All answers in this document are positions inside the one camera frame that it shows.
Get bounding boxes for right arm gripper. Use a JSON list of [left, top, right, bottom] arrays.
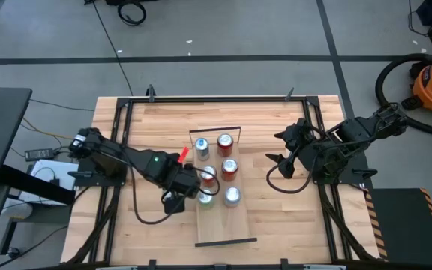
[[265, 118, 317, 166]]

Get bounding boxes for orange soda can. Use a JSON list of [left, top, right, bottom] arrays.
[[199, 165, 219, 189]]

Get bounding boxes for light green soda can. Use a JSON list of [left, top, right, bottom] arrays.
[[196, 188, 217, 211]]

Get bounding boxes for red cola can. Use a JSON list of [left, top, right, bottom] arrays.
[[221, 157, 240, 183], [216, 133, 235, 158]]

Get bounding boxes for silver and peach can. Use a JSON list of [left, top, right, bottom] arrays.
[[223, 186, 243, 209]]

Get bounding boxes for wooden shelf with black rails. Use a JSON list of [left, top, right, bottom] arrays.
[[188, 126, 258, 248]]

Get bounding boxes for red tape tag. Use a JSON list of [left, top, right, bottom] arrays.
[[177, 146, 191, 164]]

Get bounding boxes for slim blue silver can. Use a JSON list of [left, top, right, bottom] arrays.
[[194, 137, 211, 162]]

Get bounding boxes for white paper sheet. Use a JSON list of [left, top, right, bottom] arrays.
[[19, 159, 77, 206]]

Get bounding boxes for black mat hazard stripes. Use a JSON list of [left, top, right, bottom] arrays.
[[364, 187, 432, 268]]

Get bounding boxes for black power adapter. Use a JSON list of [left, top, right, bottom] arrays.
[[24, 148, 55, 161]]

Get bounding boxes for white rounded object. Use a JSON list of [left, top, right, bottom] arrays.
[[1, 202, 34, 221]]

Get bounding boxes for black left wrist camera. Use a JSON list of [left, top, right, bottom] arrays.
[[162, 194, 187, 215]]

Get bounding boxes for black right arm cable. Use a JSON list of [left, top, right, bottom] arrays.
[[265, 149, 317, 195]]

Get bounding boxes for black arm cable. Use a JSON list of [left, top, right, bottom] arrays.
[[129, 164, 221, 226], [265, 149, 317, 195]]

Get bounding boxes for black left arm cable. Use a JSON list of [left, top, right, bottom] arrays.
[[129, 164, 221, 226]]

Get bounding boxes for black metal table frame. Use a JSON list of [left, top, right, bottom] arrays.
[[64, 95, 380, 270]]

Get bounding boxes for yellow cable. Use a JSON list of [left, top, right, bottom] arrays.
[[20, 118, 75, 142]]

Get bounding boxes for thin black cable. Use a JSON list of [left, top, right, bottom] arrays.
[[28, 97, 97, 113]]

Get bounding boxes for long black floor cable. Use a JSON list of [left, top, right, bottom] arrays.
[[87, 0, 134, 96]]

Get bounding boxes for coiled black cable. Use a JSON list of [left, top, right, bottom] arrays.
[[116, 0, 148, 27]]

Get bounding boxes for black floor cable with device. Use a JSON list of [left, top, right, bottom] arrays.
[[0, 224, 69, 270]]

